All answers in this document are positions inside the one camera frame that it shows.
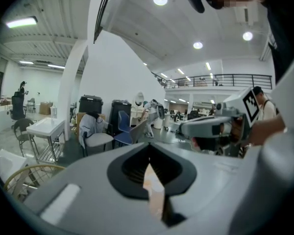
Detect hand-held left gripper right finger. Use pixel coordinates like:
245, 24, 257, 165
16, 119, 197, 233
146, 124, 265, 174
149, 142, 261, 235

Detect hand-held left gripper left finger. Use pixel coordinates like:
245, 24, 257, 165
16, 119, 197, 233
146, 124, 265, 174
24, 142, 168, 235

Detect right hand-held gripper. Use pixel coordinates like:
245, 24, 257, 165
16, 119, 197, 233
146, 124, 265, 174
178, 87, 261, 158

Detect person's right forearm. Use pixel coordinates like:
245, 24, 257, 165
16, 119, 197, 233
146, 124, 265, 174
246, 113, 288, 147

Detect person's right hand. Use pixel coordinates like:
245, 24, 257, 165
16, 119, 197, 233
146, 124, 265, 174
231, 117, 251, 145

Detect white robot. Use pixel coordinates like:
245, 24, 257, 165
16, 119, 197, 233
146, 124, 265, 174
155, 104, 166, 121

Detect black balcony railing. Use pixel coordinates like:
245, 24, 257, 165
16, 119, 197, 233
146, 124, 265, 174
165, 73, 273, 90

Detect grey plastic chair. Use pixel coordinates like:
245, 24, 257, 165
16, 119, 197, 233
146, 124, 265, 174
128, 118, 148, 145

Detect grey padded chair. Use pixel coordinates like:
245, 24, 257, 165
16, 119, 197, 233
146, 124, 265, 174
79, 113, 115, 156

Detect yellow rattan round chair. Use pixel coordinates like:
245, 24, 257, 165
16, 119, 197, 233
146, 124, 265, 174
3, 164, 66, 203

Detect white oval mirror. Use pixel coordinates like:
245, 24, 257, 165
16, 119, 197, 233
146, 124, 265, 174
134, 91, 145, 107

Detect light grey jacket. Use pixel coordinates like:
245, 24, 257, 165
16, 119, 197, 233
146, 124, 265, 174
78, 113, 108, 149

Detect blue plastic chair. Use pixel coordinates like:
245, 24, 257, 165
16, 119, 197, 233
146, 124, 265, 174
112, 110, 135, 148

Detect black wheeled bin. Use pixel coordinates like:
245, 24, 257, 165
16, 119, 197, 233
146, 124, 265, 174
78, 94, 104, 115
108, 99, 132, 136

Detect white metal-legged table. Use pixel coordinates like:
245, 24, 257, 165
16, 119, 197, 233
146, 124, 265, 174
26, 117, 66, 164

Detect white plastic chair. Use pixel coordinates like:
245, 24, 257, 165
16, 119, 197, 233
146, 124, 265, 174
0, 148, 30, 185

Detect brown wicker chair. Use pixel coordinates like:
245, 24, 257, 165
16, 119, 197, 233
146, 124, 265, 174
13, 117, 40, 158

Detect cardboard box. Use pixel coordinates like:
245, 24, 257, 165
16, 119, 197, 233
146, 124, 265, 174
39, 101, 54, 116

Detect ceiling air conditioner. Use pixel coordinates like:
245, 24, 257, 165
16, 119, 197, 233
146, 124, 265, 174
234, 5, 258, 24

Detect black stair railing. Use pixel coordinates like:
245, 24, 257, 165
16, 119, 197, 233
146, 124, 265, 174
93, 0, 116, 44

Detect long ceiling tube light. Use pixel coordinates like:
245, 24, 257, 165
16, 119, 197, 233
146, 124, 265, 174
5, 16, 39, 29

